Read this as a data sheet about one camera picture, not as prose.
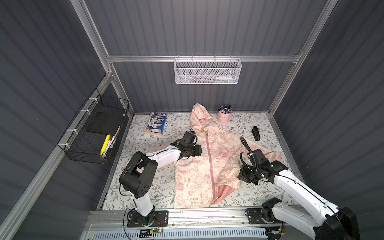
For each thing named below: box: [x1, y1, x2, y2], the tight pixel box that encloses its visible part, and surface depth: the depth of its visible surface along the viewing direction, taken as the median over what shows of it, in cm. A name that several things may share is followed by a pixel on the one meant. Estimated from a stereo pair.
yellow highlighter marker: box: [100, 134, 111, 156], surface depth 72 cm
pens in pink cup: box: [219, 104, 234, 115], surface depth 107 cm
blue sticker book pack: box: [144, 112, 167, 136], surface depth 114 cm
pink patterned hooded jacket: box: [174, 103, 282, 209], surface depth 91 cm
